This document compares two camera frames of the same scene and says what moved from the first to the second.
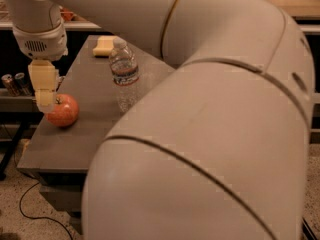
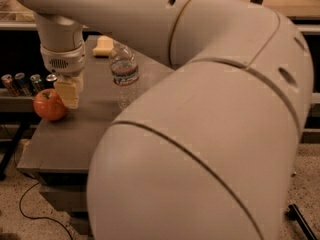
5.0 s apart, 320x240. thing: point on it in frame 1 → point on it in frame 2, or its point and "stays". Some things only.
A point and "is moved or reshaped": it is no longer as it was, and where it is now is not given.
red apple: x=65 y=113 is moved or reshaped
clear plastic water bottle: x=125 y=73 stays
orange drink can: x=10 y=85 stays
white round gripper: x=40 y=43 → x=63 y=61
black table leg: x=8 y=155 stays
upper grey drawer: x=63 y=197 stays
